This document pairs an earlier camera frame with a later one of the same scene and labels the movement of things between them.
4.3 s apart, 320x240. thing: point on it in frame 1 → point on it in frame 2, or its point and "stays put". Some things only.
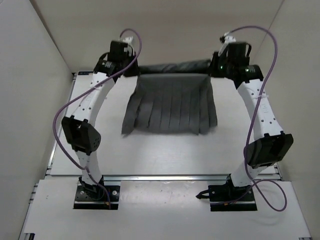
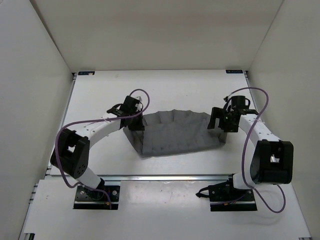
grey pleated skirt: (169, 97) → (175, 131)
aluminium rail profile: (165, 178) stays put
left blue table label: (84, 73) stays put
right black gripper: (213, 71) → (218, 113)
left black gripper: (134, 71) → (139, 126)
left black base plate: (95, 197) stays put
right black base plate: (219, 193) stays put
